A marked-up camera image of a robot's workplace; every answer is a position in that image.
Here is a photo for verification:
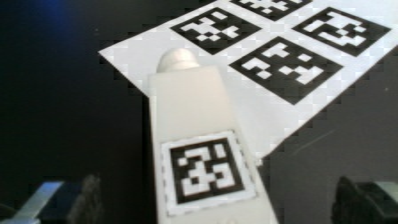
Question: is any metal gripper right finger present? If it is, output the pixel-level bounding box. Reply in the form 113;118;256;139
331;177;398;224

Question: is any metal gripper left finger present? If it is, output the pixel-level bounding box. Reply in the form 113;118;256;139
8;181;65;224

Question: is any white desk leg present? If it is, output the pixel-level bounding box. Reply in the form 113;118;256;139
150;49;278;224

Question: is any white marker base sheet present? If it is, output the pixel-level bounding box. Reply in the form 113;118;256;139
100;0;398;158

